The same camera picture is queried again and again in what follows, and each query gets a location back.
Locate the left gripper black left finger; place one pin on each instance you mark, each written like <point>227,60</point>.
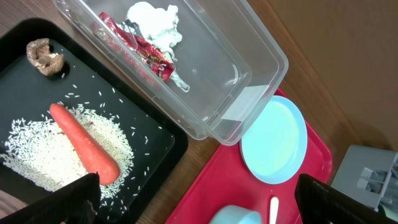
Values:
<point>77,202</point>

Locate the light blue round plate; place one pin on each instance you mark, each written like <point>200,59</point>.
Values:
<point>274,147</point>

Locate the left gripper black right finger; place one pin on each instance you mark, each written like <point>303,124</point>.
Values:
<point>318,203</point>

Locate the orange carrot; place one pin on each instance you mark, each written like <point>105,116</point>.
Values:
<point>92,155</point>

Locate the red plastic tray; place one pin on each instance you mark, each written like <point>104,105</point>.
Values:
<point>226,180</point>

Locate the black waste tray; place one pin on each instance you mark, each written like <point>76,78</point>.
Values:
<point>83,68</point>

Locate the clear plastic waste bin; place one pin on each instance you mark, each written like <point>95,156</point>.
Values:
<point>227,57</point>

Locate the light blue bowl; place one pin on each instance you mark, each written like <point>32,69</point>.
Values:
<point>232,214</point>

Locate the grey plastic dishwasher rack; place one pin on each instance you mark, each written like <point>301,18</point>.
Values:
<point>369,176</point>

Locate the brown food scrap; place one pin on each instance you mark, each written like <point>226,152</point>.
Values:
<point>39,55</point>

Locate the red snack wrapper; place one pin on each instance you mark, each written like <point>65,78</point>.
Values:
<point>149,54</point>

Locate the white tissue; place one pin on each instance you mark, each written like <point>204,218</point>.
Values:
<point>157,28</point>

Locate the white plastic spoon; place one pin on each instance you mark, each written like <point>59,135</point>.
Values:
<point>273,210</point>

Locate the white rice pile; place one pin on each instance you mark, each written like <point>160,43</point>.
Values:
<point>36,148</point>

